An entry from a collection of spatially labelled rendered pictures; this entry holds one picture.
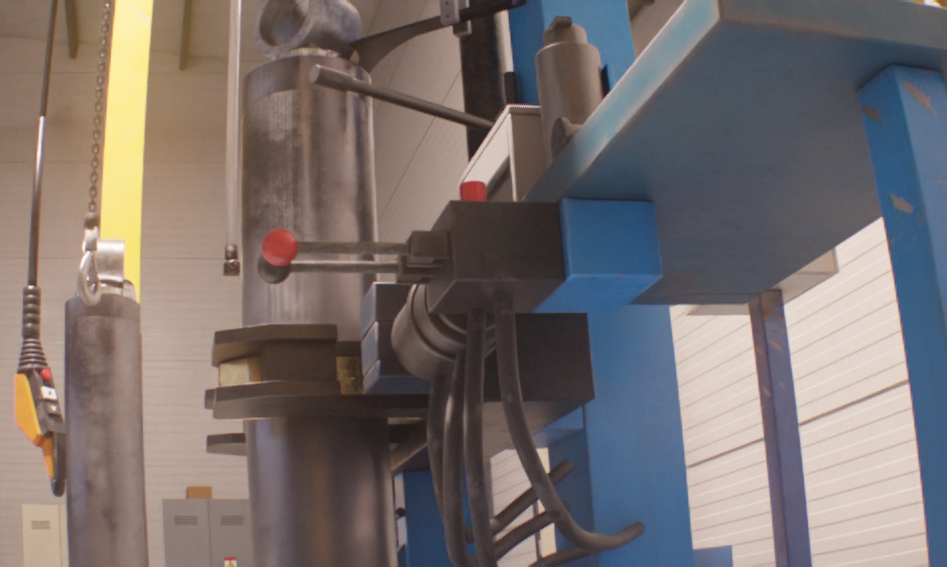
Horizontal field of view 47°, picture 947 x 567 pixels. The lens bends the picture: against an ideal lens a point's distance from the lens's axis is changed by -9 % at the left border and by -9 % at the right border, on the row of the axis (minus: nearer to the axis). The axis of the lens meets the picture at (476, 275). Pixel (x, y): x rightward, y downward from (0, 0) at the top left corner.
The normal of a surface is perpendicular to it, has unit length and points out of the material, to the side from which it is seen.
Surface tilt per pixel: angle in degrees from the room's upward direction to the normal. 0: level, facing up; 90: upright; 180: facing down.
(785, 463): 90
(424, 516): 90
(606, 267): 90
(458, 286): 180
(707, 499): 90
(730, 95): 180
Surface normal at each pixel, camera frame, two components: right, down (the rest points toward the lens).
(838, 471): -0.96, 0.00
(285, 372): 0.25, -0.29
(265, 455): -0.58, -0.19
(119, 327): 0.69, -0.26
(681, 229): 0.07, 0.96
